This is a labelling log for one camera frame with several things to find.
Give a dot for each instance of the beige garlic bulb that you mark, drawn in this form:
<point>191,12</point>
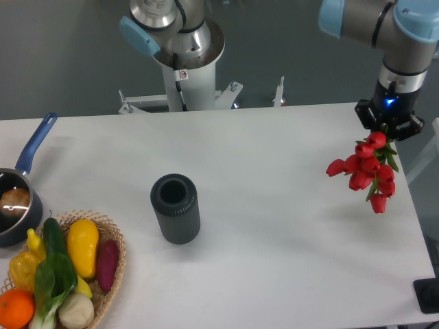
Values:
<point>76,311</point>

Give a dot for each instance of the red tulip bouquet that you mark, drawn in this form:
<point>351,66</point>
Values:
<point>371,167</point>

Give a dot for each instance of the orange fruit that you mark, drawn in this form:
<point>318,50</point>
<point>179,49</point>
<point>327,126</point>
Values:
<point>17,308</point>

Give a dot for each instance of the black device at edge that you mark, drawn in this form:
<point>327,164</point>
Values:
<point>427,295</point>

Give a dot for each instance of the woven wicker basket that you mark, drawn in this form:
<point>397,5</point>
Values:
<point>107,229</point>

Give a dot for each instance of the yellow squash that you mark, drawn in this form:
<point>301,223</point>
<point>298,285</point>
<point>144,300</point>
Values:
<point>82,242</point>

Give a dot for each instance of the purple sweet potato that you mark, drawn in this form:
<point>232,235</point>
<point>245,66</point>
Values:
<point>107,261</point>

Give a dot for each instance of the dark grey ribbed vase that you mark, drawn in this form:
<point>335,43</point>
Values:
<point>174,199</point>

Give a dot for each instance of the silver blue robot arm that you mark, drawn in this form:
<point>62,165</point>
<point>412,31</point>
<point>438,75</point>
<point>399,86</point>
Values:
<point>187,45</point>

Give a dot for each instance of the dark green cucumber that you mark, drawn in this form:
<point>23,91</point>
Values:
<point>53,238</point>

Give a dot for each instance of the blue handled saucepan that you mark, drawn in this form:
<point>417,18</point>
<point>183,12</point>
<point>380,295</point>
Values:
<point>21,207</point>

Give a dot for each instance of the yellow bell pepper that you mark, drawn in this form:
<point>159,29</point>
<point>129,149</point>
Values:
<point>22,270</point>

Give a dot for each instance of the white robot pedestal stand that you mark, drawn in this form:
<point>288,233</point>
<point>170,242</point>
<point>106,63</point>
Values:
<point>185,90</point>

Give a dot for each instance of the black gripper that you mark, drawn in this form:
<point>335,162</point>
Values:
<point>393,108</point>

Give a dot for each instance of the green bok choy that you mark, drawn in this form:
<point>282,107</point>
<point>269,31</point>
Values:
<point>55,278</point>

